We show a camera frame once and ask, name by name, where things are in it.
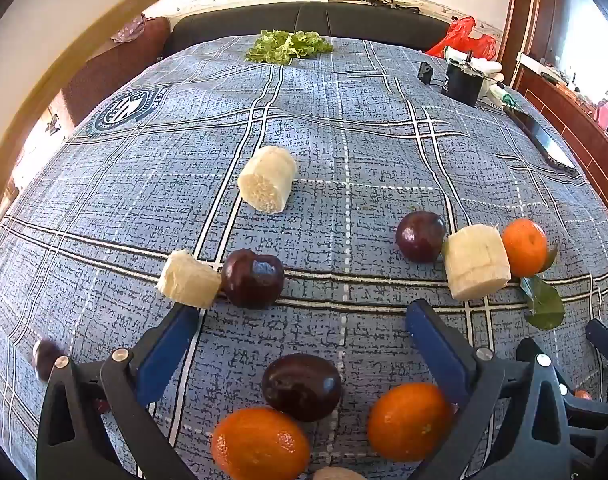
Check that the black sofa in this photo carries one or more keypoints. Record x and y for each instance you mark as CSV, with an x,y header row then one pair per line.
x,y
364,22

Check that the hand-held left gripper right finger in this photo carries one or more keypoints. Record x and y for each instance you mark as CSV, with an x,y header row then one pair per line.
x,y
434,345

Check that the small black box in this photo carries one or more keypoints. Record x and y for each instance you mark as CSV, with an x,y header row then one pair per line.
x,y
425,72

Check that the red plastic bag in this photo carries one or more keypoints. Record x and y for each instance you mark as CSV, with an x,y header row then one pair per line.
x,y
459,35

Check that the mandarin orange with leaves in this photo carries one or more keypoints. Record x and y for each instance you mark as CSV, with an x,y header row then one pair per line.
x,y
524,247

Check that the white gloves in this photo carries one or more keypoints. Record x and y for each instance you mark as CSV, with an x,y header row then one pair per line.
x,y
489,66

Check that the green lettuce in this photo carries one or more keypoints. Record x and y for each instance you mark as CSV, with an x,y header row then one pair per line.
x,y
289,46

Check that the blue plaid bedsheet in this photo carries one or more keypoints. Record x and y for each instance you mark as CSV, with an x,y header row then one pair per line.
x,y
359,160

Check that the purple cloth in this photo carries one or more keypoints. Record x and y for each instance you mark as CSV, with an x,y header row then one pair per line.
x,y
128,27

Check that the black smartphone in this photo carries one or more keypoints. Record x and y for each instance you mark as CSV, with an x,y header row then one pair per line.
x,y
546,145

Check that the brown armchair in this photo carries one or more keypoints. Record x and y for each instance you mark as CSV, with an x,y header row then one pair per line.
x,y
108,70

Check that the brown wooden cabinet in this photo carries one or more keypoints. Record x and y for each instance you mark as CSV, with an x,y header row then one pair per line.
x,y
579,125

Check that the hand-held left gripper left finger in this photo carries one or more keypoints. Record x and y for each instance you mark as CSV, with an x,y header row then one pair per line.
x,y
166,350

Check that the dark purple plum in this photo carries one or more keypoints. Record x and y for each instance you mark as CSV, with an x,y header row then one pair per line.
x,y
46,357
252,278
420,236
301,386

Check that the black cylindrical container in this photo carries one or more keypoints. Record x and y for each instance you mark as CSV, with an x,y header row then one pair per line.
x,y
461,85

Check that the cream banana chunk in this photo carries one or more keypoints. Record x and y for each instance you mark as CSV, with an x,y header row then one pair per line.
x,y
476,262
336,474
188,280
267,178

